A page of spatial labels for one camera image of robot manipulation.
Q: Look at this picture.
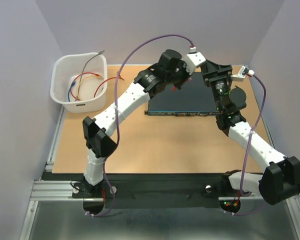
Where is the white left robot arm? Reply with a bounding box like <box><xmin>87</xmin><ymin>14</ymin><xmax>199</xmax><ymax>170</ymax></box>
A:
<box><xmin>82</xmin><ymin>49</ymin><xmax>206</xmax><ymax>197</ymax></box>

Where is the grey cable in basket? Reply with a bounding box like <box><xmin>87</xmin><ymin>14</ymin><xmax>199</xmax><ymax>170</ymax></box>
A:
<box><xmin>76</xmin><ymin>49</ymin><xmax>107</xmax><ymax>101</ymax></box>

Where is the red patch cable long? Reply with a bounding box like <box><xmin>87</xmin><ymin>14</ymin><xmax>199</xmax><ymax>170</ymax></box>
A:
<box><xmin>93</xmin><ymin>70</ymin><xmax>125</xmax><ymax>98</ymax></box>

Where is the red cable in basket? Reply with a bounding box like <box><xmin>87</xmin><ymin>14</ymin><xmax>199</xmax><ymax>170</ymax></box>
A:
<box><xmin>70</xmin><ymin>71</ymin><xmax>104</xmax><ymax>102</ymax></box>

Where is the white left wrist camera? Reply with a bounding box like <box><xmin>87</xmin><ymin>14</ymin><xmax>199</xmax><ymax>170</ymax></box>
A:
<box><xmin>182</xmin><ymin>45</ymin><xmax>206</xmax><ymax>75</ymax></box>

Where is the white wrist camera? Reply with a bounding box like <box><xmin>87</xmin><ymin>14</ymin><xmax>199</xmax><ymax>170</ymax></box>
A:
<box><xmin>182</xmin><ymin>45</ymin><xmax>206</xmax><ymax>75</ymax></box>
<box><xmin>231</xmin><ymin>65</ymin><xmax>255</xmax><ymax>82</ymax></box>

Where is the red patch cable looped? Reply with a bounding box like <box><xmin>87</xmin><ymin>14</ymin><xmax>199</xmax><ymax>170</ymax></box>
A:
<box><xmin>171</xmin><ymin>77</ymin><xmax>192</xmax><ymax>92</ymax></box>

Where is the white plastic basket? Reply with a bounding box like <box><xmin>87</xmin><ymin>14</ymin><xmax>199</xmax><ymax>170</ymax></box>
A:
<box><xmin>50</xmin><ymin>52</ymin><xmax>108</xmax><ymax>114</ymax></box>

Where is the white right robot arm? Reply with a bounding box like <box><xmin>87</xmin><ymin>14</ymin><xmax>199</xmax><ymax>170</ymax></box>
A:
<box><xmin>200</xmin><ymin>60</ymin><xmax>300</xmax><ymax>205</ymax></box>

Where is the aluminium frame rail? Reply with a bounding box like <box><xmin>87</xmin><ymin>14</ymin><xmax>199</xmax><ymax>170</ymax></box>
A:
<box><xmin>29</xmin><ymin>178</ymin><xmax>300</xmax><ymax>201</ymax></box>

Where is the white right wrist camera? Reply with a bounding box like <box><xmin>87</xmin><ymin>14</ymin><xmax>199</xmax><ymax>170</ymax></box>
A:
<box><xmin>231</xmin><ymin>65</ymin><xmax>255</xmax><ymax>82</ymax></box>

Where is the dark blue network switch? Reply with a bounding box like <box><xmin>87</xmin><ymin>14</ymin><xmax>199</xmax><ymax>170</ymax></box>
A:
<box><xmin>144</xmin><ymin>72</ymin><xmax>220</xmax><ymax>117</ymax></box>

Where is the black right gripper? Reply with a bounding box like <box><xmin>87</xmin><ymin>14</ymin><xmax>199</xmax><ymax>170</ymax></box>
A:
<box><xmin>199</xmin><ymin>58</ymin><xmax>233</xmax><ymax>112</ymax></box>

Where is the yellow patch cable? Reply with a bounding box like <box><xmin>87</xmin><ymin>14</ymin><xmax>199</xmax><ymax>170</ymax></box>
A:
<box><xmin>76</xmin><ymin>74</ymin><xmax>102</xmax><ymax>101</ymax></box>

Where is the blue cable in basket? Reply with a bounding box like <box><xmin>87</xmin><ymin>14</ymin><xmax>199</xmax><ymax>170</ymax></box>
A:
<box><xmin>68</xmin><ymin>79</ymin><xmax>77</xmax><ymax>103</ymax></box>

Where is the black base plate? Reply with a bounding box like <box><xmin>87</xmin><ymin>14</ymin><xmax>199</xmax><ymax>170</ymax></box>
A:
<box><xmin>39</xmin><ymin>172</ymin><xmax>288</xmax><ymax>210</ymax></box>

